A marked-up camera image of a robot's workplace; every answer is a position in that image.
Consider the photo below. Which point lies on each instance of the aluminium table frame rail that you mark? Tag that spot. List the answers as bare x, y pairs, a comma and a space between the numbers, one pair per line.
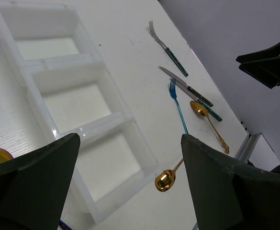
247, 147

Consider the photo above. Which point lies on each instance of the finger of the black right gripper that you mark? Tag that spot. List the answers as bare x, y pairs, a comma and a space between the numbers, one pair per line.
266, 71
271, 52

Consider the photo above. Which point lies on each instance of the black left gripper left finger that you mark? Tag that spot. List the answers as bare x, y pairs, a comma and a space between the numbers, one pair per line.
34, 186

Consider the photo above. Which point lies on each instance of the knife with teal handle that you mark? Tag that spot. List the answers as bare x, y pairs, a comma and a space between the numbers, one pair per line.
202, 101

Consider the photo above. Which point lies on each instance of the silver fork green handle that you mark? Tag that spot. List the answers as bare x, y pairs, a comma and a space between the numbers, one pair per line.
166, 48

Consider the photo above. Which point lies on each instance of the gold spoon plain handle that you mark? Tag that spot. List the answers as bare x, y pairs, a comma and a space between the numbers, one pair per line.
166, 179

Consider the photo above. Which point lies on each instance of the purple metallic spoon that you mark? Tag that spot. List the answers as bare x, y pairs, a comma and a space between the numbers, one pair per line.
64, 226

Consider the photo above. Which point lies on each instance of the white three-compartment plastic tray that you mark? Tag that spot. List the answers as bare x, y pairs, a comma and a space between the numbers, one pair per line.
70, 90

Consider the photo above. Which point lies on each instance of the knife with dark handle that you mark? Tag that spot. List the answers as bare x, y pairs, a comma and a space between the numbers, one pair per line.
187, 89

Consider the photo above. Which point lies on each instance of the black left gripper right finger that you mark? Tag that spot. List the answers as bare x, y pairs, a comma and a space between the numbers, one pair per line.
229, 194

